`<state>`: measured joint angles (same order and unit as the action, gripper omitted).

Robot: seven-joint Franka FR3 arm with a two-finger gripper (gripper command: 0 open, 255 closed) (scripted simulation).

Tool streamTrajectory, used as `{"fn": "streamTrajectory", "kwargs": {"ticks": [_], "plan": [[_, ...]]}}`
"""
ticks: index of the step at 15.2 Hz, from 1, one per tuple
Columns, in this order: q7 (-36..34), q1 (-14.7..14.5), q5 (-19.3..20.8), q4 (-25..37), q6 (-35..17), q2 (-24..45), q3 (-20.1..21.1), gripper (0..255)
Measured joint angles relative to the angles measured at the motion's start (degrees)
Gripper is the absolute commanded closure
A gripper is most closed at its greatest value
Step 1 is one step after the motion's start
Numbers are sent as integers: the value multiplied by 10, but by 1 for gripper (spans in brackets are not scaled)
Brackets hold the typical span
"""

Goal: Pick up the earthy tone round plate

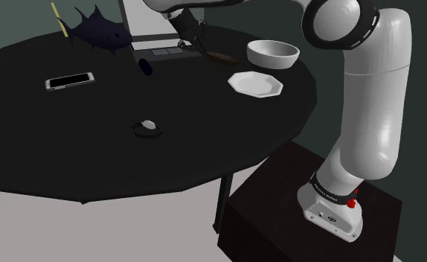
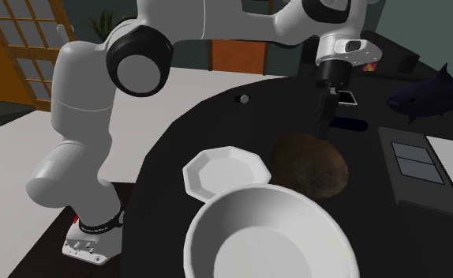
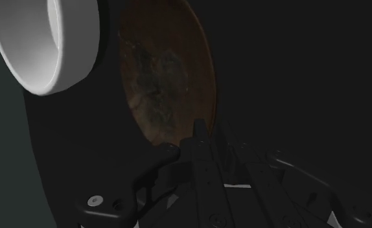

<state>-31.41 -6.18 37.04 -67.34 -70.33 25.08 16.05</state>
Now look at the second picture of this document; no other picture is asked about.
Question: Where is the white phone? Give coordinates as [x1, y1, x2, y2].
[335, 89, 358, 107]

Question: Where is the dark blue flat bar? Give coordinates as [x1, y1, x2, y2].
[328, 116, 369, 133]

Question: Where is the black box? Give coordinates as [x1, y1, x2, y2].
[358, 29, 422, 77]

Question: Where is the brown round lump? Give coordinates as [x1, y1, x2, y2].
[268, 132, 350, 201]

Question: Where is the orange wooden door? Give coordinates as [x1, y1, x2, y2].
[207, 38, 270, 77]

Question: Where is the dark blue fish figure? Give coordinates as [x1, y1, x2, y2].
[387, 62, 453, 126]

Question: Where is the black round table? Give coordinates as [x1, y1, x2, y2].
[120, 64, 453, 278]

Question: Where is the dark grey flat box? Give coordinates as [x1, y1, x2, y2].
[377, 126, 453, 221]

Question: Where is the white octagonal plate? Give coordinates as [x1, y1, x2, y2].
[182, 145, 273, 204]

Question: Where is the large white bowl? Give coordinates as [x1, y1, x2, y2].
[182, 182, 361, 278]

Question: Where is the green potted plant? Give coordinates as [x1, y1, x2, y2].
[84, 8, 136, 44]

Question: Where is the wooden lattice door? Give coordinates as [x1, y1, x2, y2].
[0, 0, 77, 113]

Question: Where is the dark robot stand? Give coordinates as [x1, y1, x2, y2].
[7, 181, 136, 278]

